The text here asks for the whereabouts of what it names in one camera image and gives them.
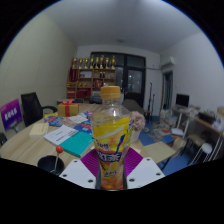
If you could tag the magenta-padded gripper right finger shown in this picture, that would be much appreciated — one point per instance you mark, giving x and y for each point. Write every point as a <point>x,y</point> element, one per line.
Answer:
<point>145,171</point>

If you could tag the colourful magazine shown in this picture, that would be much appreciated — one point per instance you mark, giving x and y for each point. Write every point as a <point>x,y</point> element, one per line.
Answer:
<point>55,120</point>

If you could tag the small beige side table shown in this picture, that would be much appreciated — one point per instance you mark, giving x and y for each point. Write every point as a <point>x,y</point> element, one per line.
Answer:
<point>158,150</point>

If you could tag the pink flowers in white pot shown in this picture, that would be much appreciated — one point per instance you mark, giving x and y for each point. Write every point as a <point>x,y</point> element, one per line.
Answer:
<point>137,120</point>

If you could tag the pale yellow book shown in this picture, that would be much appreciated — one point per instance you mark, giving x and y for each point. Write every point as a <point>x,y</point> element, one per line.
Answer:
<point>38,130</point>

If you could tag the long wooden wall desk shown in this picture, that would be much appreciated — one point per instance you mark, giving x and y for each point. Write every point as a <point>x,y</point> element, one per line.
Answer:
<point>206,123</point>

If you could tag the wooden shelf unit with trophies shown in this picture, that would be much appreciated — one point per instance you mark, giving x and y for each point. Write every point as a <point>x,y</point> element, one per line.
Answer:
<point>90,80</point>

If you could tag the yellow gift box red ribbon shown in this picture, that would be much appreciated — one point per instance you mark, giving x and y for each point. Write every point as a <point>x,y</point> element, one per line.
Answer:
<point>68,109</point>

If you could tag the dark glass door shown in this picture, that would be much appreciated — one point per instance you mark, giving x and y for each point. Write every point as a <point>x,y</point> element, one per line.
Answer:
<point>133,80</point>

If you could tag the black computer monitor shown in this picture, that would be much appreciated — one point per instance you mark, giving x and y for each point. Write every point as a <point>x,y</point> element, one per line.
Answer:
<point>182,100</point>

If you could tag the black microphone stand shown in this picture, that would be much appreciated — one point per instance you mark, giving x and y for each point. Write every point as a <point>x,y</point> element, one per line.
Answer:
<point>150,100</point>

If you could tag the yellow-labelled orange drink bottle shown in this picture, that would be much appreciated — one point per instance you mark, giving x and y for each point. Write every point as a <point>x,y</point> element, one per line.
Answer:
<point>110,140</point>

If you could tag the blue and red book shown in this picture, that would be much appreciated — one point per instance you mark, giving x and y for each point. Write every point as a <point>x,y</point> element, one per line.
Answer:
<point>84,127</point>

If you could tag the white booklet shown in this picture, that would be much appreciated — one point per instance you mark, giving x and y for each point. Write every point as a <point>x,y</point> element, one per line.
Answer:
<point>60,135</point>

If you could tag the black mug with coloured dots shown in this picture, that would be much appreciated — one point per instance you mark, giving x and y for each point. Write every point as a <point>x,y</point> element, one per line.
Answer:
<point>46,163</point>

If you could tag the white wall air conditioner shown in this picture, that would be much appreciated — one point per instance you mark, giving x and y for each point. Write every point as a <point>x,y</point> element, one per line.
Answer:
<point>167,63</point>

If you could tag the purple sign board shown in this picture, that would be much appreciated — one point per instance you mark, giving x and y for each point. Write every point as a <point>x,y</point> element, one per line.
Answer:
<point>10,115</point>

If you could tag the red-ball stirrer stick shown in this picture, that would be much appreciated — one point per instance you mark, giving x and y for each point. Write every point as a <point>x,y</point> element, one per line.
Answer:
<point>59,149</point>

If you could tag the stack of books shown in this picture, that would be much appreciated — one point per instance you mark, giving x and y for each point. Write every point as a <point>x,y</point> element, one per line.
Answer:
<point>166,116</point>

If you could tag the black office chair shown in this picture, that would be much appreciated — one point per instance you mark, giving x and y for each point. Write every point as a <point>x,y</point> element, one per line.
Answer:
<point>31,108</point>

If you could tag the brown wooden stool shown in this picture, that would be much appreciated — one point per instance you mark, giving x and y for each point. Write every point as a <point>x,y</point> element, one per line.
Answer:
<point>191,138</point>

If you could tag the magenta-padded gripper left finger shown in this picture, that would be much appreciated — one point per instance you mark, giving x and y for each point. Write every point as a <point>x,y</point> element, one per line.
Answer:
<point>76,173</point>

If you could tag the teal book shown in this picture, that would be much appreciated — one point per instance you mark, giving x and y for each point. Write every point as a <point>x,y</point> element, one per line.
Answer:
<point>80,143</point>

